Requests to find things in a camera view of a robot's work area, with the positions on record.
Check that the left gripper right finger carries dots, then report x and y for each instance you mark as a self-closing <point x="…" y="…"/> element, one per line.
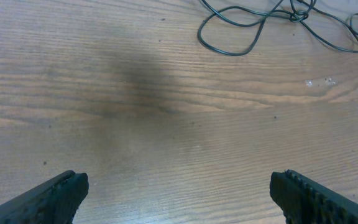
<point x="304" y="201"/>

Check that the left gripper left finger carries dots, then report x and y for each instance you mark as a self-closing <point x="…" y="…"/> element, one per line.
<point x="54" y="201"/>

